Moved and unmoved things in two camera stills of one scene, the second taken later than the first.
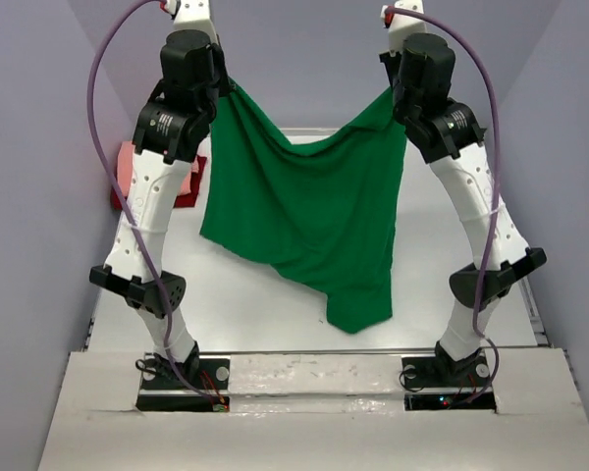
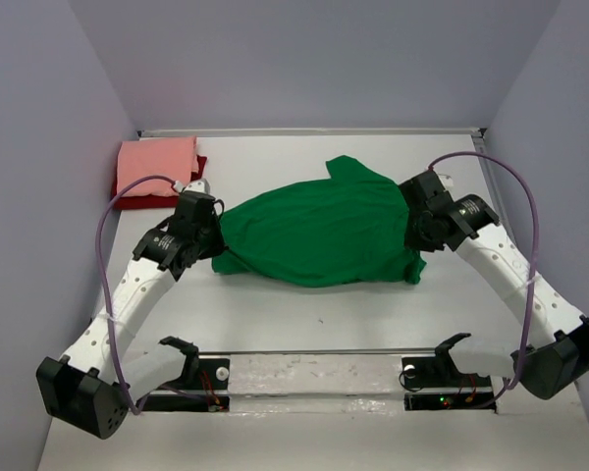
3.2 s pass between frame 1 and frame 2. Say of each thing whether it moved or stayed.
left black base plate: stayed
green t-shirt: moved
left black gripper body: moved
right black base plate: stayed
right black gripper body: moved
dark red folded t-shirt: stayed
